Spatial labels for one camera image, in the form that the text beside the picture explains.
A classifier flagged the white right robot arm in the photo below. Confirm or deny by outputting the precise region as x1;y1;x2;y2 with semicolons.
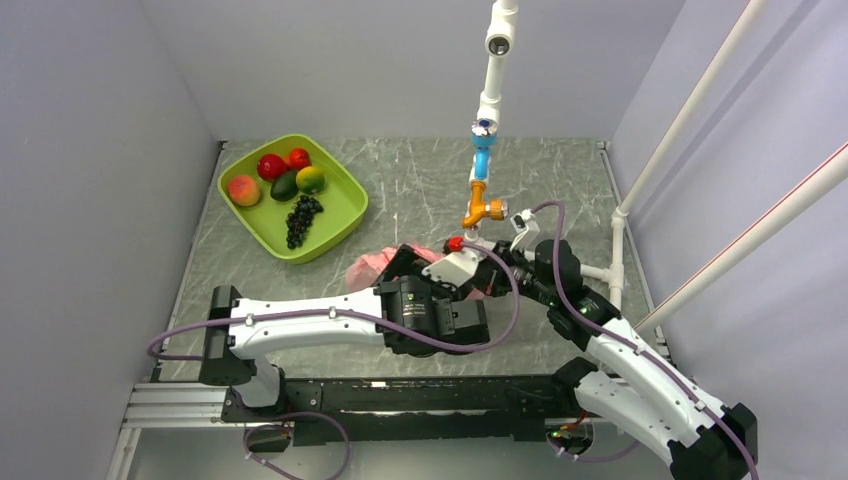
479;239;759;479

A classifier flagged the green plastic tray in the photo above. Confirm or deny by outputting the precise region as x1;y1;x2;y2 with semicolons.
217;134;369;264

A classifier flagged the white pole with red stripe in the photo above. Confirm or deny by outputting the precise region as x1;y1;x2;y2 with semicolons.
635;144;847;331

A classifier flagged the dark fake grape bunch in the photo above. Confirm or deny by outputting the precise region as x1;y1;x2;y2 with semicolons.
285;195;324;250

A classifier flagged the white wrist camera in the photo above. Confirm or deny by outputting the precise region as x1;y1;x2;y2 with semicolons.
422;237;482;287
509;209;540;252

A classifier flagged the blue and orange faucet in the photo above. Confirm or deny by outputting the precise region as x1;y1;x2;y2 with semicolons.
461;118;508;229

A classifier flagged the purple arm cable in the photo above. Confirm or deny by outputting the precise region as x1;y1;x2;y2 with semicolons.
529;199;761;480
146;241;522;363

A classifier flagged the white PVC pipe frame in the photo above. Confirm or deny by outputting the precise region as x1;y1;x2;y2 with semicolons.
462;0;627;313

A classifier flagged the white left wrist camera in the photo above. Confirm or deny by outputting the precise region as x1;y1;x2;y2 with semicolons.
422;237;482;287

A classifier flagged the fake peach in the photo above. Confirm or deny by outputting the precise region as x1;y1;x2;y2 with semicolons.
226;175;262;208

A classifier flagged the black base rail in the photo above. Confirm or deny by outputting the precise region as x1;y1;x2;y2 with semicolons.
221;375;582;446

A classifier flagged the yellow green fake mango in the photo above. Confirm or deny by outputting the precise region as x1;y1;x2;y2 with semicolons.
295;166;327;195

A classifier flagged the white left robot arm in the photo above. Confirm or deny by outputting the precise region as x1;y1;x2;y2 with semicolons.
199;243;490;420

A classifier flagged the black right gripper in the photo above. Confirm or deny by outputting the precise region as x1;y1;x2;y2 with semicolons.
472;240;557;307

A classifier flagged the red fake tomato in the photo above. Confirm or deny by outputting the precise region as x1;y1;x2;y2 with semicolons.
284;148;312;171

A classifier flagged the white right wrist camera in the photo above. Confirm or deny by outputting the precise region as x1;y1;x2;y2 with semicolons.
509;209;540;252

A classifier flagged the white diagonal pole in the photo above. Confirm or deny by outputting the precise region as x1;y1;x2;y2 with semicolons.
612;0;767;222

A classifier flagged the dark green fake avocado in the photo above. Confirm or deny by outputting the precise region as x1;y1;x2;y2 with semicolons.
269;171;300;202

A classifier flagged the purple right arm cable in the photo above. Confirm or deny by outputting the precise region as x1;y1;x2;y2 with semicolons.
529;199;761;480

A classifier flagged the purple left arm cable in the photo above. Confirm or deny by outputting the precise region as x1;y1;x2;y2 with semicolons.
146;241;522;363

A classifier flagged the red fake apple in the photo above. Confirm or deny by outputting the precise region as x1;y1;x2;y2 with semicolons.
256;153;289;183

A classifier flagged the pink plastic bag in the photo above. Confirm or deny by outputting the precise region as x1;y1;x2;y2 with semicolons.
344;243;444;292

